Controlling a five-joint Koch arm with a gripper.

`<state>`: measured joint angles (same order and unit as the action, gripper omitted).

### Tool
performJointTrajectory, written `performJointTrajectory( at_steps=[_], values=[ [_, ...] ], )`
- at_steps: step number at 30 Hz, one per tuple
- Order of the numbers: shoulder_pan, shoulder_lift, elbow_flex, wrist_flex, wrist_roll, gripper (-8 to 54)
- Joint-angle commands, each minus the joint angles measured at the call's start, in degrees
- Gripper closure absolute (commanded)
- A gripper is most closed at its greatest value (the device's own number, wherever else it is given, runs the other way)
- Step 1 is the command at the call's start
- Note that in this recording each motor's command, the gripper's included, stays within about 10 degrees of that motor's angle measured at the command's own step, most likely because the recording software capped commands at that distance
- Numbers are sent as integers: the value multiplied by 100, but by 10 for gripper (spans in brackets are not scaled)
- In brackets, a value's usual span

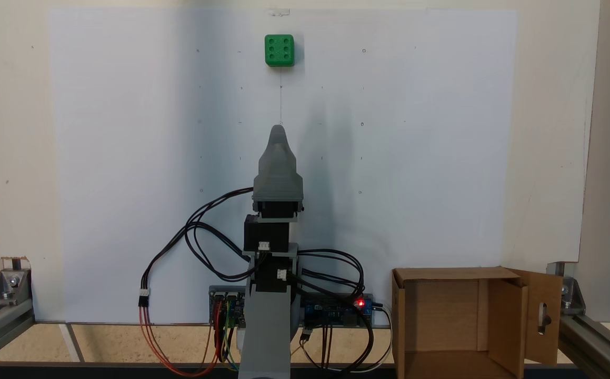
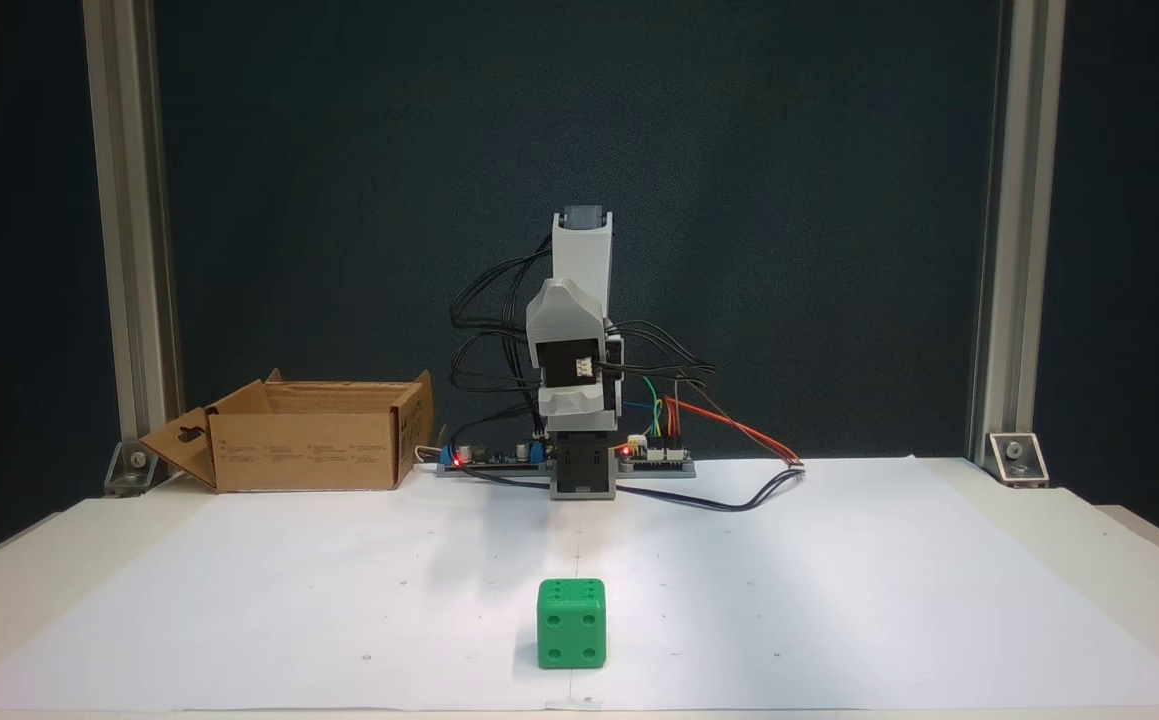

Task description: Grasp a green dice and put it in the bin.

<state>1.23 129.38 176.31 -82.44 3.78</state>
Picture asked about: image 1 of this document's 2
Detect black motor cable loop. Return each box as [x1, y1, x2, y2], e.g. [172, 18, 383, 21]
[185, 187, 256, 281]

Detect black cable with white connector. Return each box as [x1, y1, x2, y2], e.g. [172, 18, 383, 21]
[138, 220, 255, 308]

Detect blue power converter board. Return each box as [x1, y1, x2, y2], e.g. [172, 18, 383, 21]
[302, 294, 375, 328]

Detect aluminium corner bracket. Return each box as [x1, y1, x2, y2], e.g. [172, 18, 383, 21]
[547, 262, 588, 315]
[0, 257, 33, 307]

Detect red and orange wire bundle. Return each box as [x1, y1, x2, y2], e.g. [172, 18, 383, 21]
[139, 305, 226, 377]

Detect brown cardboard box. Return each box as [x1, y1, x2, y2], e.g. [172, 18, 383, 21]
[392, 266, 564, 379]

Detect grey base plate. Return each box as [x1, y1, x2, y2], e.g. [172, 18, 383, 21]
[208, 286, 375, 330]

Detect large white paper sheet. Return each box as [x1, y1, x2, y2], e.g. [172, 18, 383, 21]
[48, 7, 519, 324]

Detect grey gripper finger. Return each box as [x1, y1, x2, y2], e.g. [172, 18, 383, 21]
[259, 125, 298, 174]

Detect controller board with jumper wires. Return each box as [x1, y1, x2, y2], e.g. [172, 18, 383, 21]
[210, 287, 246, 327]

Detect green dice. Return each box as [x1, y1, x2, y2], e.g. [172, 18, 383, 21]
[264, 34, 295, 67]

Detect black frame bar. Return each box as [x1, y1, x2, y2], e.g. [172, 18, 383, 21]
[0, 362, 610, 379]

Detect coloured jumper wires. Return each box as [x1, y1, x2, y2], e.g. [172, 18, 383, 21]
[219, 300, 240, 372]

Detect black motor cable bundle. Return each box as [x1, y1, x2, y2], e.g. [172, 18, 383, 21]
[295, 248, 367, 298]

